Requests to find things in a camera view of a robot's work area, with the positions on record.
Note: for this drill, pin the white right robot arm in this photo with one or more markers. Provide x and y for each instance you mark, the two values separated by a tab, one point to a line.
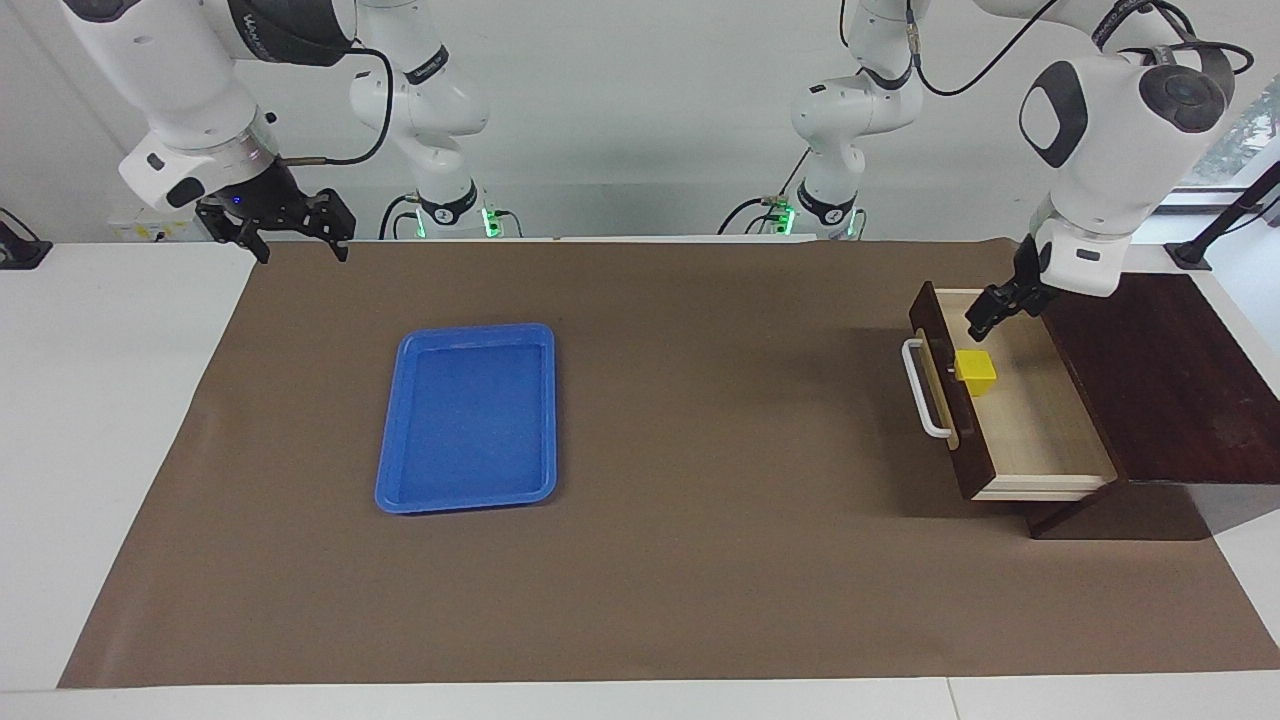
180	80

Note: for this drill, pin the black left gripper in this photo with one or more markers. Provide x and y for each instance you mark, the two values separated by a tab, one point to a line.
1028	268

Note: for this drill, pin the black angled stand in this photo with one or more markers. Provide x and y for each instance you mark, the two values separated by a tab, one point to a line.
1225	220

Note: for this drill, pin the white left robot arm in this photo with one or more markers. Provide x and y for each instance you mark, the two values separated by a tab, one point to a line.
1110	170

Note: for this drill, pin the blue plastic tray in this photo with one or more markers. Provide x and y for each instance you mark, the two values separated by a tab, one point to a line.
465	420

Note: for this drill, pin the yellow cube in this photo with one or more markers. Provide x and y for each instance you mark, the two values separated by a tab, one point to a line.
975	372

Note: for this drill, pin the black table clamp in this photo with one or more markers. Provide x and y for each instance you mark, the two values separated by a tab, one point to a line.
20	250

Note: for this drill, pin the brown table mat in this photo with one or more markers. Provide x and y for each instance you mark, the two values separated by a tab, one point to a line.
700	560

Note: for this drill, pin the window with greenery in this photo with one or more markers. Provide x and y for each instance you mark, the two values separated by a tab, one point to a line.
1240	140

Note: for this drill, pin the dark wooden cabinet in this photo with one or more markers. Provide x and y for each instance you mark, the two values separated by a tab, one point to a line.
1160	390

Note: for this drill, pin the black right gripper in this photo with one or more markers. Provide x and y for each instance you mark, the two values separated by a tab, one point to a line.
265	205

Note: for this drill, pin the white wall box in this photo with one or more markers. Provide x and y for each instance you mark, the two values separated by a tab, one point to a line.
140	230

